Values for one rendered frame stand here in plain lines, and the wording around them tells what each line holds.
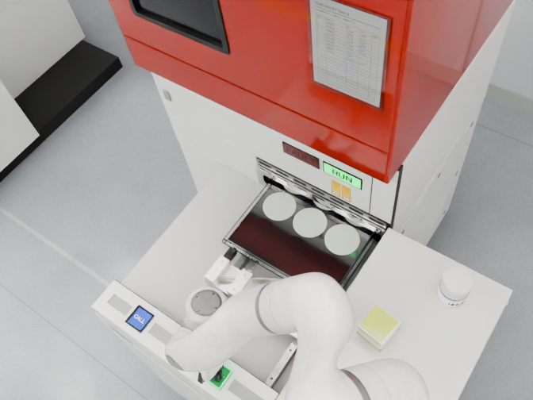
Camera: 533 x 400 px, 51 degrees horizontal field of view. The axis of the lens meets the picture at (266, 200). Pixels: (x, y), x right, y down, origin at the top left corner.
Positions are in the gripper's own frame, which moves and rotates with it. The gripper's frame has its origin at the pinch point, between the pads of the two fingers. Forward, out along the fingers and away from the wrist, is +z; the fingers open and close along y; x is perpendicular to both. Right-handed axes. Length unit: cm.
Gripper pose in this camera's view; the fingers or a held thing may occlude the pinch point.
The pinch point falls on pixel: (215, 373)
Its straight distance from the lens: 140.4
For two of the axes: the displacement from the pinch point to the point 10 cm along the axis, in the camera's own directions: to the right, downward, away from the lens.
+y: -5.8, 6.0, -5.5
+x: 8.1, 4.4, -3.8
